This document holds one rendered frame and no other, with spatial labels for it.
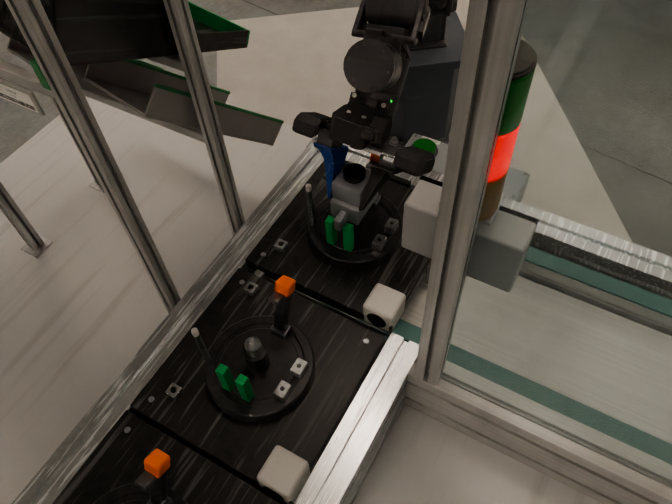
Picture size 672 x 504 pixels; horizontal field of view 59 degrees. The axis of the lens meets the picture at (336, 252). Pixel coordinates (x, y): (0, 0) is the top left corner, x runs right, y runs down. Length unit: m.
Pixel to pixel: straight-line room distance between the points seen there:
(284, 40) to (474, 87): 1.08
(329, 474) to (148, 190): 0.66
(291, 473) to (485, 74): 0.48
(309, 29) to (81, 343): 0.89
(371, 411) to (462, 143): 0.41
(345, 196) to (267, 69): 0.64
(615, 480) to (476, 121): 0.51
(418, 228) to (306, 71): 0.83
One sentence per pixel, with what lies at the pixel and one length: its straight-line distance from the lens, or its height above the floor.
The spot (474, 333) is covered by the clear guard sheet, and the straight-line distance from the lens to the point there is 0.67.
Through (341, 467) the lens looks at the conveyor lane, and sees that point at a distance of 0.75.
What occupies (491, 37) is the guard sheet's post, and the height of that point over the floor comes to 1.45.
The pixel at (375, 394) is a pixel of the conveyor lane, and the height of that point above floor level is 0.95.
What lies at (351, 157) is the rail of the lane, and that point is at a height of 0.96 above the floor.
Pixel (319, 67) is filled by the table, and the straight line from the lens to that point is 1.38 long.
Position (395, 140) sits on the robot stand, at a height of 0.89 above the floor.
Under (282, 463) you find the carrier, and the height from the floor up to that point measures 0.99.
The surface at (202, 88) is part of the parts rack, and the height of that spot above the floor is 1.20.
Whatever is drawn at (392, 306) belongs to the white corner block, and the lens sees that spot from 0.80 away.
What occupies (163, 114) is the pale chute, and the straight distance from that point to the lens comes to 0.82.
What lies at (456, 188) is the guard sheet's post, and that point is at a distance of 0.49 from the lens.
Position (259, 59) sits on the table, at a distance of 1.43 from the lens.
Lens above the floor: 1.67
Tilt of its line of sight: 53 degrees down
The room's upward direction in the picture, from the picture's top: 4 degrees counter-clockwise
